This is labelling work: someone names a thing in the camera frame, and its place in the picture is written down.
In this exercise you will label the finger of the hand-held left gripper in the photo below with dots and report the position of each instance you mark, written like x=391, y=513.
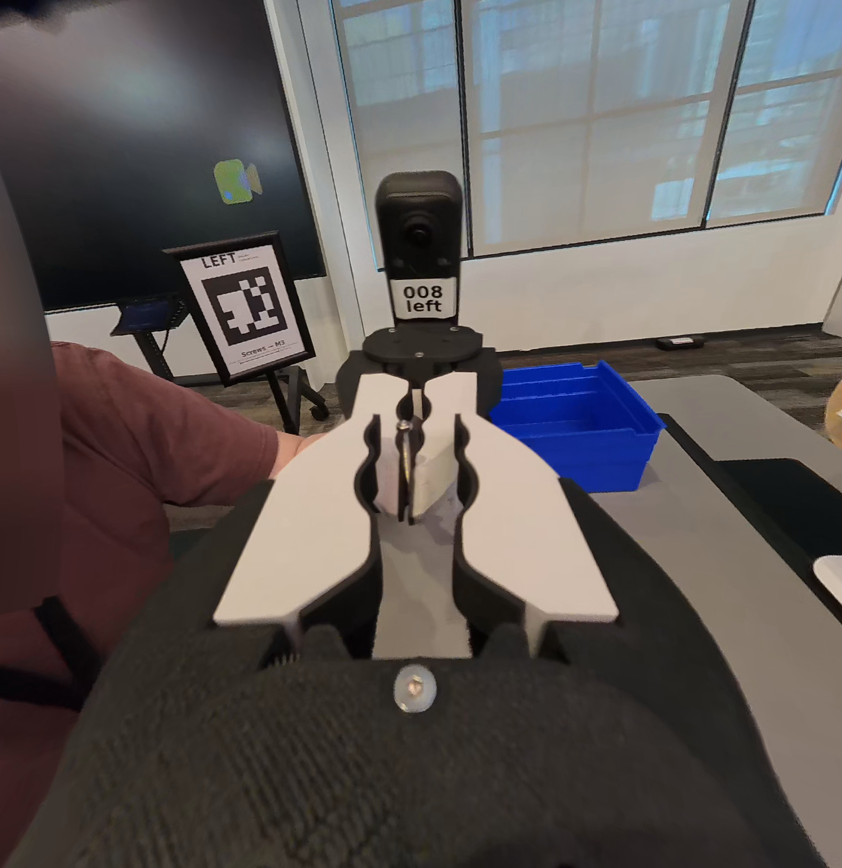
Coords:
x=380, y=400
x=448, y=400

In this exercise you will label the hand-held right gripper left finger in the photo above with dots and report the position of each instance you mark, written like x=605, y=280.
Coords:
x=299, y=536

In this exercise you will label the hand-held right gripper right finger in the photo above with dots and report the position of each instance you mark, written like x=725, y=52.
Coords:
x=536, y=536

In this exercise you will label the small metal bolt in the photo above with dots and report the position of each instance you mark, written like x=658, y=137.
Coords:
x=408, y=454

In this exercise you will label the blue plastic parts bin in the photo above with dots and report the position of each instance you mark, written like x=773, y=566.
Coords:
x=570, y=434

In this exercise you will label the person's left forearm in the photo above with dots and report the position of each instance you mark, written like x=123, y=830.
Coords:
x=295, y=447

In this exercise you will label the framed marker sign on stand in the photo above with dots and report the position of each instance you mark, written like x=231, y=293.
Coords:
x=248, y=305

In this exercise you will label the person in maroon shirt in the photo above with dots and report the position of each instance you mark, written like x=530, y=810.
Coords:
x=136, y=441

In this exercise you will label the large gridded window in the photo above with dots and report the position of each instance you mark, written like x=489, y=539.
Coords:
x=597, y=122

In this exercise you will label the black floor box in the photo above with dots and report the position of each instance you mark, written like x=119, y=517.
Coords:
x=680, y=342

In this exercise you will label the white base sheet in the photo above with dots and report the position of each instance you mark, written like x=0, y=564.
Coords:
x=838, y=583

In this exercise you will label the wooden poster board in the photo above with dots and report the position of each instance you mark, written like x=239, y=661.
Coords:
x=841, y=393

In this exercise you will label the dark wall screen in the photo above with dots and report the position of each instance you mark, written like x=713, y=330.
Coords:
x=122, y=237

